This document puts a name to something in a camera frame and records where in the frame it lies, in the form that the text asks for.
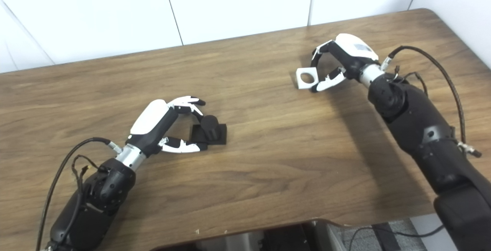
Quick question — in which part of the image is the right arm thin wire bundle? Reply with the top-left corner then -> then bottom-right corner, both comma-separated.
393,65 -> 428,96

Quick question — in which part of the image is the thin black floor cable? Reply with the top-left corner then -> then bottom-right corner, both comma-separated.
347,224 -> 445,251

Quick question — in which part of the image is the left arm thin wire bundle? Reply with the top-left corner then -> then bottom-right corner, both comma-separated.
72,154 -> 100,190

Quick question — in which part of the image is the white square piece with hole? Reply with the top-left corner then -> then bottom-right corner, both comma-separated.
296,67 -> 320,90

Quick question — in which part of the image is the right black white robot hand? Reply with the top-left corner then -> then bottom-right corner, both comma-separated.
310,33 -> 380,93

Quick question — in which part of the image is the grey textured floor mat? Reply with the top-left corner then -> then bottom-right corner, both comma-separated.
339,218 -> 432,251

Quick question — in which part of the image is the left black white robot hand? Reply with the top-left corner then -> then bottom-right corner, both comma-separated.
125,96 -> 208,157

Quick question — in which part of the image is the black peg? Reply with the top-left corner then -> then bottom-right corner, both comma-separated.
191,115 -> 227,145

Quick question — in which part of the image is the black robot torso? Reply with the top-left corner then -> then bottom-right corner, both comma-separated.
153,220 -> 342,251

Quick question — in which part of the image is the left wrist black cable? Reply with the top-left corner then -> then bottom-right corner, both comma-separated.
36,137 -> 123,251

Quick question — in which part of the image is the arm thin wire bundle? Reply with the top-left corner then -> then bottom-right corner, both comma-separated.
72,154 -> 100,190
393,65 -> 428,96

